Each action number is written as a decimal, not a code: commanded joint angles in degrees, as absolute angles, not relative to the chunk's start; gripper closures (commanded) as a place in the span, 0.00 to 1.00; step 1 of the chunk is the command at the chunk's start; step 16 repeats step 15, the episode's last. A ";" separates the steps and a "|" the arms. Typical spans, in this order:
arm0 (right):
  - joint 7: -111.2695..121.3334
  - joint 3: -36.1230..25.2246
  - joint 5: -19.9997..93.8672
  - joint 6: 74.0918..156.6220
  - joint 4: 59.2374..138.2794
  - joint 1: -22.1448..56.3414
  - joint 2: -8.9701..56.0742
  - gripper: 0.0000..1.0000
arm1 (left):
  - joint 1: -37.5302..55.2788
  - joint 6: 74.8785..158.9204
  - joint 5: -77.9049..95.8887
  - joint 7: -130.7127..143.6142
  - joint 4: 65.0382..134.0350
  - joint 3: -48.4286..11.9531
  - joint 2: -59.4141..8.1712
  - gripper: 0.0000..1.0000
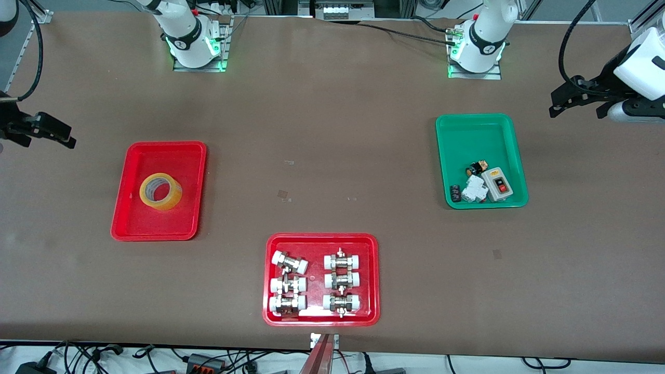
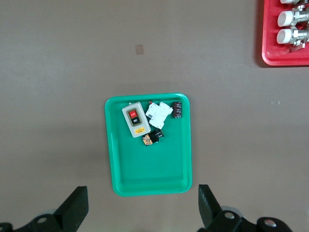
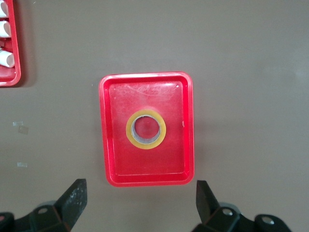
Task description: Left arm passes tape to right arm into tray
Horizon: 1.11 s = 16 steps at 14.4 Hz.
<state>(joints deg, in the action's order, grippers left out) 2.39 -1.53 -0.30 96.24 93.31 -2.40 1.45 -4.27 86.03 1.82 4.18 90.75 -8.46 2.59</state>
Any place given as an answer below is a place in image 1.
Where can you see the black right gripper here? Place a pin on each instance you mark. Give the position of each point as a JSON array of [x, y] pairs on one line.
[[11, 128]]

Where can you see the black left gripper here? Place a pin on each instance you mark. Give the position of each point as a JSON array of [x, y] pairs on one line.
[[604, 84]]

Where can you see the yellow tape roll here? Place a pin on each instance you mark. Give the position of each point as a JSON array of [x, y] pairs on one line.
[[174, 200]]

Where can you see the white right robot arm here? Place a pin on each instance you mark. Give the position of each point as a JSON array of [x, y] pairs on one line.
[[182, 31]]

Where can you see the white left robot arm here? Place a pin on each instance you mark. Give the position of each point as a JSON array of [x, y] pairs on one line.
[[483, 41]]

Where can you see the green plastic tray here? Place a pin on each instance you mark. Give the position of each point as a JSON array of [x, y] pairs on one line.
[[488, 140]]

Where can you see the empty-looking red plastic tray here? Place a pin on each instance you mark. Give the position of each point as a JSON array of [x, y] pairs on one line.
[[156, 223]]

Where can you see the red tray with fittings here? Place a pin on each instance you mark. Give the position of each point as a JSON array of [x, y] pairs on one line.
[[317, 280]]

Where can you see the small board black capacitor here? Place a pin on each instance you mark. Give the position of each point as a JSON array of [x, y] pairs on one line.
[[475, 168]]

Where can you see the white circuit breaker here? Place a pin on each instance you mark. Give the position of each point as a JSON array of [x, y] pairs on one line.
[[474, 190]]

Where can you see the black terminal block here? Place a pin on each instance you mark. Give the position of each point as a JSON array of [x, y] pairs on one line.
[[455, 193]]

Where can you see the black plug connector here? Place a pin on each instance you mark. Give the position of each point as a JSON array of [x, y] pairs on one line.
[[106, 351]]

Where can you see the black power adapter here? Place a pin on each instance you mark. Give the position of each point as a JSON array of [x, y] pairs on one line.
[[34, 369]]

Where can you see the white power strip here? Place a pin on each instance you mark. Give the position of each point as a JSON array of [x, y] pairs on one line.
[[345, 9]]

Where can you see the metal fitting white caps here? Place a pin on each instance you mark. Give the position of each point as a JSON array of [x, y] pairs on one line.
[[287, 284], [342, 280], [290, 262], [342, 261], [341, 303], [287, 304]]

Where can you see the grey box orange details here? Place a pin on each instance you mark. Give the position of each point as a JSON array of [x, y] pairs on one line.
[[205, 362]]

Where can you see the reddish metal bar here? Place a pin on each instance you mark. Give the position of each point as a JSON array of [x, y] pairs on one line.
[[319, 358]]

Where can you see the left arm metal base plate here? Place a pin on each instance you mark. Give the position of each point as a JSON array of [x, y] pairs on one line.
[[493, 75]]

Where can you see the grey switch box red button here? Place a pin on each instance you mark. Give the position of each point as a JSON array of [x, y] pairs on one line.
[[496, 184]]

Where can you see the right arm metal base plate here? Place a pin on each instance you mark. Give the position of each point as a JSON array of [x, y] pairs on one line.
[[223, 52]]

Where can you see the small aluminium bracket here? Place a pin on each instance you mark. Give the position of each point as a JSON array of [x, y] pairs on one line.
[[315, 340]]

